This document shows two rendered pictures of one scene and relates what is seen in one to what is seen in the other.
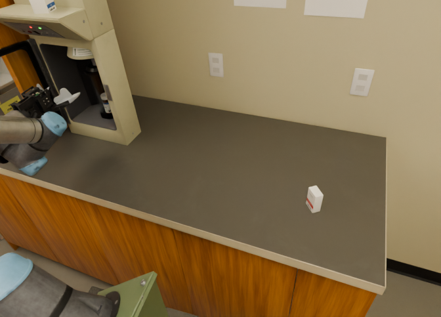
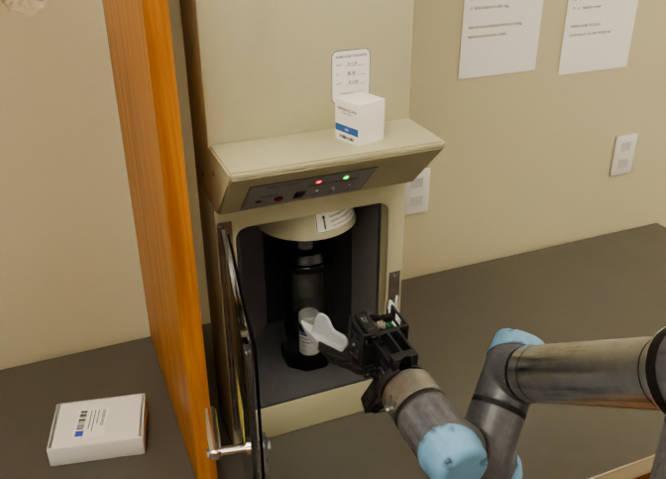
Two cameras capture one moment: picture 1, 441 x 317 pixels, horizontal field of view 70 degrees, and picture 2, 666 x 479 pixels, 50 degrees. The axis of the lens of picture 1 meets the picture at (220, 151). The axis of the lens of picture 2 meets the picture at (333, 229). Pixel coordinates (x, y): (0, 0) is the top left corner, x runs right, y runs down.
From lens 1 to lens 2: 1.36 m
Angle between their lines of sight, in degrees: 41
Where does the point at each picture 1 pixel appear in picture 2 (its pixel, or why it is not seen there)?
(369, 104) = (630, 182)
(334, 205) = not seen: outside the picture
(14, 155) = (498, 456)
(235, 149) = (550, 315)
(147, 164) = not seen: hidden behind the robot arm
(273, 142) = (574, 284)
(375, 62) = (637, 122)
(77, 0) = (395, 105)
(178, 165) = not seen: hidden behind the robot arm
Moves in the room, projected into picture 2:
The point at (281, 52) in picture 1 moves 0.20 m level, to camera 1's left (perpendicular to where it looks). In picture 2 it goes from (523, 140) to (480, 162)
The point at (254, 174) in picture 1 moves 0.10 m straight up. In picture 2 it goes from (631, 332) to (640, 294)
